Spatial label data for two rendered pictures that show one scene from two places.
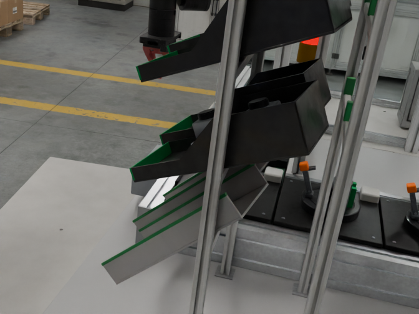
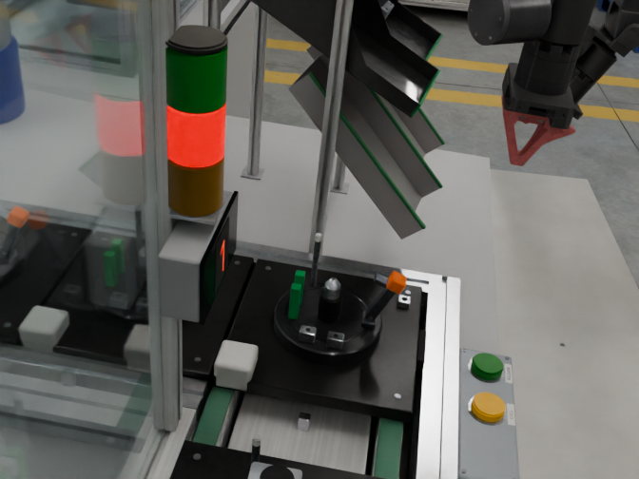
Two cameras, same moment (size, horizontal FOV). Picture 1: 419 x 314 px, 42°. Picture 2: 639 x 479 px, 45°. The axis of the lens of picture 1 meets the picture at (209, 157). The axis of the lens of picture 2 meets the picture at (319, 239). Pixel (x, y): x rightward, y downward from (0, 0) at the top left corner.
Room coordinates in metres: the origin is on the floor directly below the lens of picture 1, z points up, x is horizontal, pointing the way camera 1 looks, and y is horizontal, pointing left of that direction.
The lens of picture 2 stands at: (1.96, -0.15, 1.65)
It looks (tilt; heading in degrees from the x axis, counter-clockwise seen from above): 35 degrees down; 175
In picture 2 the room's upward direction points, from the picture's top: 7 degrees clockwise
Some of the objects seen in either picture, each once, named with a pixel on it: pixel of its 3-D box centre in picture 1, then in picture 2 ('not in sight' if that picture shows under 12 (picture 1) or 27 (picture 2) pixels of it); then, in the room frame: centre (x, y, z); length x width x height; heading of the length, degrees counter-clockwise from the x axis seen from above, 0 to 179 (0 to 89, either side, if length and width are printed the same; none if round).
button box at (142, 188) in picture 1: (156, 169); (481, 426); (1.33, 0.14, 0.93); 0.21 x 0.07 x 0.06; 170
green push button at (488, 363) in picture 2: not in sight; (486, 368); (1.26, 0.15, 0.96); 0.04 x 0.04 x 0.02
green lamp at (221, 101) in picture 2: not in sight; (195, 72); (1.37, -0.21, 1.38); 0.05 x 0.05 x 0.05
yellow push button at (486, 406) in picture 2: not in sight; (487, 409); (1.33, 0.14, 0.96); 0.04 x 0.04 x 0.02
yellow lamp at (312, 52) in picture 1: (307, 52); (195, 178); (1.37, -0.21, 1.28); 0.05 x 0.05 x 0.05
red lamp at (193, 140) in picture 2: (312, 32); (195, 127); (1.37, -0.21, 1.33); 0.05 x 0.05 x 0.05
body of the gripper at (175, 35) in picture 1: (161, 25); (545, 67); (1.19, 0.14, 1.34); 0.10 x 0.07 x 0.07; 170
